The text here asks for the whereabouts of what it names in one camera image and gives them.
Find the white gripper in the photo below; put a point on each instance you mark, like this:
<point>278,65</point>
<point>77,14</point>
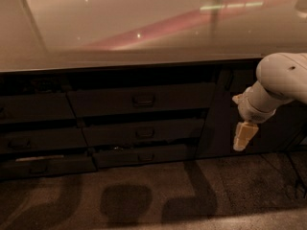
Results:
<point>254,114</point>

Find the dark drawer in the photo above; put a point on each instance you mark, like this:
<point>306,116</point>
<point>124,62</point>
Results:
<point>99,102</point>
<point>142,132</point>
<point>38,140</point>
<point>34,108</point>
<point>147,155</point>
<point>79,163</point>

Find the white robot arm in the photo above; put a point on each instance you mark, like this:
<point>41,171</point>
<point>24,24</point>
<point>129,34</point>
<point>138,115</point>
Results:
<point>281,79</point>

